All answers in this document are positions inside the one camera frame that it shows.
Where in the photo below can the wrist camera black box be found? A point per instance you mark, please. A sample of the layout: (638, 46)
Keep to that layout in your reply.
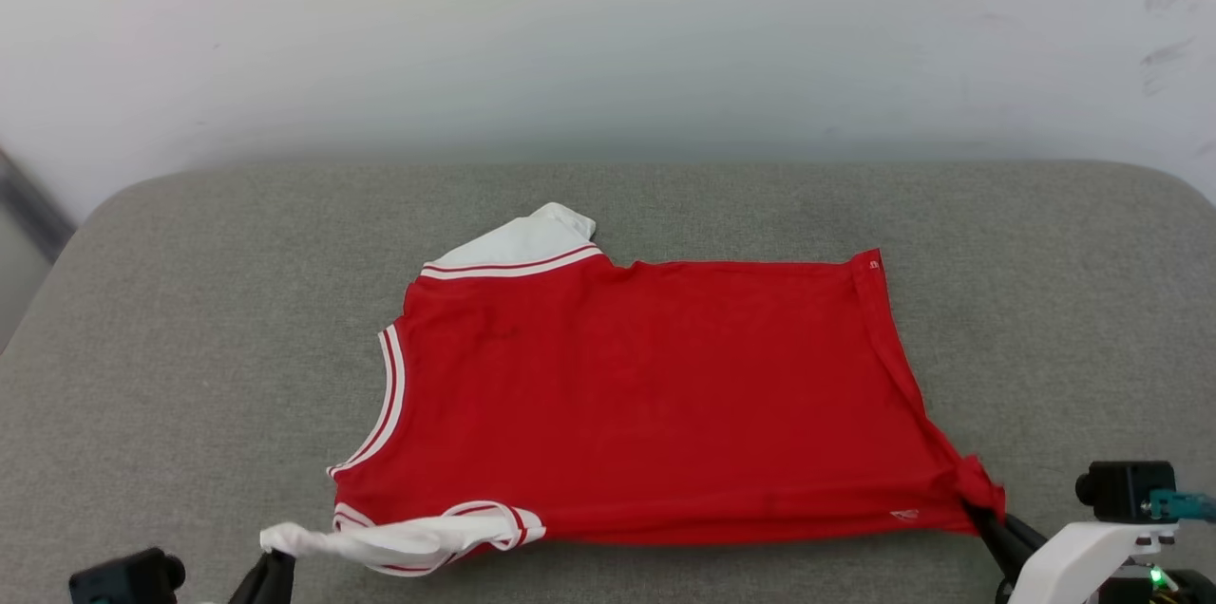
(128, 577)
(1126, 490)

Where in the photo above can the red sleeveless jersey white trim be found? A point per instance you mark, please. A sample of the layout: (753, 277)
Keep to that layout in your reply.
(646, 395)

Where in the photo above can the dark baseboard strip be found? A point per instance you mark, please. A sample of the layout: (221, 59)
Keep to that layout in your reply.
(33, 205)

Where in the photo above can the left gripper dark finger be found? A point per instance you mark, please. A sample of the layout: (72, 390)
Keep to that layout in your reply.
(245, 585)
(283, 580)

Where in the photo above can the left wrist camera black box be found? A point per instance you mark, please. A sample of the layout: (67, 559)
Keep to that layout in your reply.
(128, 577)

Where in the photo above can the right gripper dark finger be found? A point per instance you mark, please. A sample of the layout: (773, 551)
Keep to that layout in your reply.
(1024, 533)
(993, 542)

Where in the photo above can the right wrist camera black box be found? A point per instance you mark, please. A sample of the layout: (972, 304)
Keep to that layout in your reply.
(1126, 490)

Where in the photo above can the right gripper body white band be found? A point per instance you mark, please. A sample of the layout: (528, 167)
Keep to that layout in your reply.
(1083, 561)

